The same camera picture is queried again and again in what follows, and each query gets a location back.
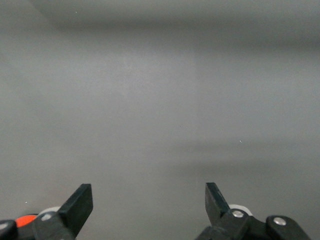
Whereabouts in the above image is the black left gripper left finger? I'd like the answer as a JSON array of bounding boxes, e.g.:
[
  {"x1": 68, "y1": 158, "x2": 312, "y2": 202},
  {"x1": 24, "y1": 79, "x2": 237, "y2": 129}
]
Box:
[{"x1": 0, "y1": 183, "x2": 94, "y2": 240}]

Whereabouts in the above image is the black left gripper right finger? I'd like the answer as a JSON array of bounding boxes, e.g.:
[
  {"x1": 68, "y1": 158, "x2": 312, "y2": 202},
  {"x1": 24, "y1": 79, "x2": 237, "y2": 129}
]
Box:
[{"x1": 194, "y1": 182, "x2": 313, "y2": 240}]

